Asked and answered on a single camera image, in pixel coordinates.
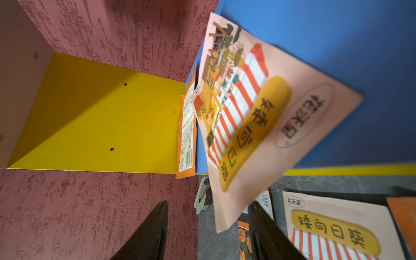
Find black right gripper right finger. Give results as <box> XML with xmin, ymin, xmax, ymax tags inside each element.
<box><xmin>248</xmin><ymin>201</ymin><xmax>306</xmax><ymax>260</ymax></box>

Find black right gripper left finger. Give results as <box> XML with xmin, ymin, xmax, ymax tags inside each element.
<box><xmin>112</xmin><ymin>201</ymin><xmax>169</xmax><ymax>260</ymax></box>

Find marigold seed bag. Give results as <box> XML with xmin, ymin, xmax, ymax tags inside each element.
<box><xmin>238</xmin><ymin>190</ymin><xmax>274</xmax><ymax>260</ymax></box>

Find pink shop seed bag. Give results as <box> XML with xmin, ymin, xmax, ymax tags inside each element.
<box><xmin>282</xmin><ymin>192</ymin><xmax>405</xmax><ymax>260</ymax></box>
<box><xmin>192</xmin><ymin>13</ymin><xmax>362</xmax><ymax>232</ymax></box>

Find orange bordered seed bag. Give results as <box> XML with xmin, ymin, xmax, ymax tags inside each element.
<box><xmin>387</xmin><ymin>197</ymin><xmax>416</xmax><ymax>260</ymax></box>
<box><xmin>176</xmin><ymin>66</ymin><xmax>197</xmax><ymax>179</ymax></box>

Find yellow wooden shelf unit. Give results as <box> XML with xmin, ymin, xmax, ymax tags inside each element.
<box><xmin>1</xmin><ymin>1</ymin><xmax>416</xmax><ymax>175</ymax></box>

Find white grey stapler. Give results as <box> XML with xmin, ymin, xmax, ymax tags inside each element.
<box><xmin>193</xmin><ymin>176</ymin><xmax>213</xmax><ymax>215</ymax></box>

